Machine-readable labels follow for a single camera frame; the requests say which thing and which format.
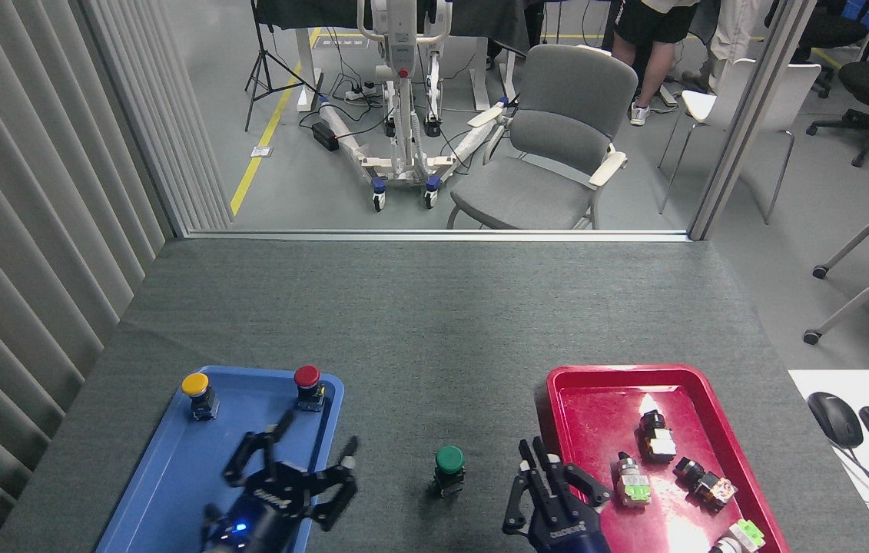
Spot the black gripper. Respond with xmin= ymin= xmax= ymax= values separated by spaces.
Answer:
xmin=501 ymin=435 xmax=613 ymax=553
xmin=202 ymin=410 xmax=361 ymax=553

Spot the green push button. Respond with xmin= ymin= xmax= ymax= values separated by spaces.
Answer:
xmin=432 ymin=445 xmax=468 ymax=497

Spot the red push button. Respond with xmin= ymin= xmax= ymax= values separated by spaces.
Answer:
xmin=293 ymin=365 xmax=327 ymax=413

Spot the yellow push button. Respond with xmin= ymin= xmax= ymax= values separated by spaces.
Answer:
xmin=180 ymin=372 xmax=221 ymax=422

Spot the red plastic tray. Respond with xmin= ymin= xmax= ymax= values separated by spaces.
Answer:
xmin=546 ymin=363 xmax=792 ymax=553

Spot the blue plastic tray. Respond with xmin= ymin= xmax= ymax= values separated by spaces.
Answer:
xmin=94 ymin=365 xmax=346 ymax=553

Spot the black computer mouse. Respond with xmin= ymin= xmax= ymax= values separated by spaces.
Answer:
xmin=807 ymin=391 xmax=864 ymax=449

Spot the grey armchair with cream armrests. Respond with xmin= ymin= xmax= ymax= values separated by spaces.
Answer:
xmin=446 ymin=44 xmax=639 ymax=230

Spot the white stand on wheels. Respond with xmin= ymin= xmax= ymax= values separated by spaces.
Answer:
xmin=317 ymin=0 xmax=509 ymax=213

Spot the black tripod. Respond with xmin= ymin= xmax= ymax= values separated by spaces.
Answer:
xmin=244 ymin=0 xmax=320 ymax=134

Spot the white chair with metal legs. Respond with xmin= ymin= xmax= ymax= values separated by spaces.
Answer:
xmin=658 ymin=58 xmax=822 ymax=226

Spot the person in shorts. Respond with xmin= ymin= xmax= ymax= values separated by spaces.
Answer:
xmin=609 ymin=0 xmax=721 ymax=128

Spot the person in long trousers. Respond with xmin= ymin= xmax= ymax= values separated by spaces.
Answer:
xmin=682 ymin=0 xmax=762 ymax=87

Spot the silver switch with green block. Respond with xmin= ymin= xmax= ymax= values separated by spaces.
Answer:
xmin=615 ymin=452 xmax=653 ymax=508

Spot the black and white switch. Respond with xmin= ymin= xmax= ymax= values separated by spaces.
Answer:
xmin=637 ymin=409 xmax=678 ymax=464

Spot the black switch with colourful block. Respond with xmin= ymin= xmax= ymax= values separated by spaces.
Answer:
xmin=672 ymin=456 xmax=739 ymax=512

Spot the white and green switch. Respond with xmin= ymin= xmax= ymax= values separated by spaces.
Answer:
xmin=710 ymin=518 xmax=767 ymax=553

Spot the silver table edge rail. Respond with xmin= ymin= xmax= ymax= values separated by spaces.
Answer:
xmin=185 ymin=229 xmax=692 ymax=243

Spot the grey slatted wall panel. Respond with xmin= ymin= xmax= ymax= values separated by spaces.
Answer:
xmin=0 ymin=0 xmax=234 ymax=553

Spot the silver post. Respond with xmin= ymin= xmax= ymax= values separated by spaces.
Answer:
xmin=688 ymin=0 xmax=820 ymax=241

